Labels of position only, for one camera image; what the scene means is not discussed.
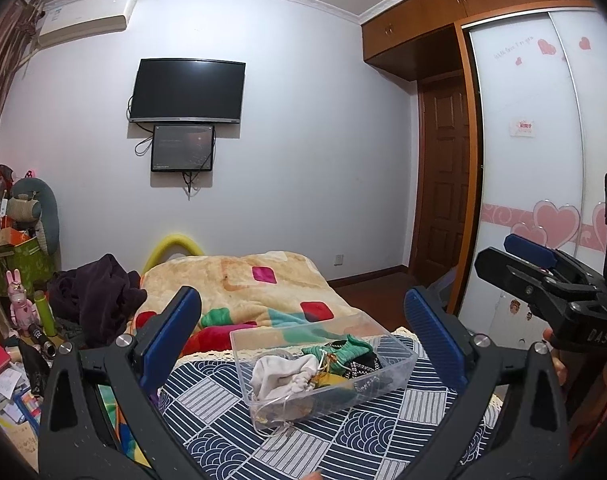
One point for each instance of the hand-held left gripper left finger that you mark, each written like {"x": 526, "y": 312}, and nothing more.
{"x": 176, "y": 327}

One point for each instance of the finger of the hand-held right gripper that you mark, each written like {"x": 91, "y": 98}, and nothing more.
{"x": 503, "y": 272}
{"x": 528, "y": 250}

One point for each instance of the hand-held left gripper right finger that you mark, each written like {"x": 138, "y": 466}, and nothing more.
{"x": 431, "y": 327}

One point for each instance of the clear plastic box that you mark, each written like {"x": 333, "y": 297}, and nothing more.
{"x": 383, "y": 375}

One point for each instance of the green knit cloth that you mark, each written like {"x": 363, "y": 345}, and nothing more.
{"x": 351, "y": 347}

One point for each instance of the person's right hand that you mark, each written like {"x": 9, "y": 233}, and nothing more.
{"x": 559, "y": 367}

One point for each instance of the colourful fleece blanket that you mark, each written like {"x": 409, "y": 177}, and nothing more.
{"x": 223, "y": 280}

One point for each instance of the white heart-print wardrobe doors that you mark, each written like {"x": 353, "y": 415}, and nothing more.
{"x": 528, "y": 175}

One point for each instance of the dark purple clothes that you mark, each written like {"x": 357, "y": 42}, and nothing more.
{"x": 95, "y": 295}

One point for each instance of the yellow foam tube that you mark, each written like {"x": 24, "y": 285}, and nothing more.
{"x": 171, "y": 241}

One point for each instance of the blue white patterned bedsheet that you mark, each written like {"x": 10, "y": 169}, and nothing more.
{"x": 223, "y": 410}

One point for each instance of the brown wooden door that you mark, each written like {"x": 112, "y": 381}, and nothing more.
{"x": 443, "y": 180}

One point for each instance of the paper label with red print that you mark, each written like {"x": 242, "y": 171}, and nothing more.
{"x": 522, "y": 126}

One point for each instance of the green bottle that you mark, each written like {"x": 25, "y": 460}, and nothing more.
{"x": 45, "y": 312}

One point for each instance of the black flashlight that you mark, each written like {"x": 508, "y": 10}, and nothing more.
{"x": 43, "y": 341}

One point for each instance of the pink rabbit figurine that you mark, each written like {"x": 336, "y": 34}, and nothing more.
{"x": 20, "y": 307}

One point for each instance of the green storage bin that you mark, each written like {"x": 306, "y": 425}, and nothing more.
{"x": 25, "y": 262}

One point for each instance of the grey green plush pillow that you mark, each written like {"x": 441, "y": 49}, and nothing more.
{"x": 45, "y": 210}

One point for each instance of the pile of papers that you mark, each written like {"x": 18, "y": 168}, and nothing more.
{"x": 13, "y": 410}

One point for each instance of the wooden overhead cabinets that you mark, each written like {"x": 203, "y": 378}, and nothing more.
{"x": 423, "y": 20}

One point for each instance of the brown striped curtain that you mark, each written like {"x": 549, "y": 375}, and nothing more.
{"x": 3, "y": 60}

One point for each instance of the white air conditioner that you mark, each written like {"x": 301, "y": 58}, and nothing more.
{"x": 85, "y": 17}

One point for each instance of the small black wall monitor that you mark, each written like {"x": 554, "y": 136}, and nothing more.
{"x": 183, "y": 147}

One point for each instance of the black wall television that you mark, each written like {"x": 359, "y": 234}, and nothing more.
{"x": 188, "y": 90}

